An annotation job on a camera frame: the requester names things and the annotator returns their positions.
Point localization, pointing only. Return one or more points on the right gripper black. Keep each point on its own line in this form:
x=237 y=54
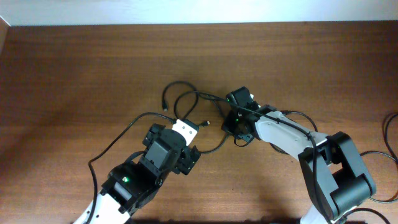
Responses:
x=234 y=125

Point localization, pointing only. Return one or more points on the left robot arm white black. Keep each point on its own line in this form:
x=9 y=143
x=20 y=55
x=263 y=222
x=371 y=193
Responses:
x=136 y=181

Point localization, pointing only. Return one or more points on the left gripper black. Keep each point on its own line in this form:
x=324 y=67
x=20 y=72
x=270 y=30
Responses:
x=186 y=160

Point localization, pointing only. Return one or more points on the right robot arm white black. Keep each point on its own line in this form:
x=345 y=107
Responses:
x=335 y=175

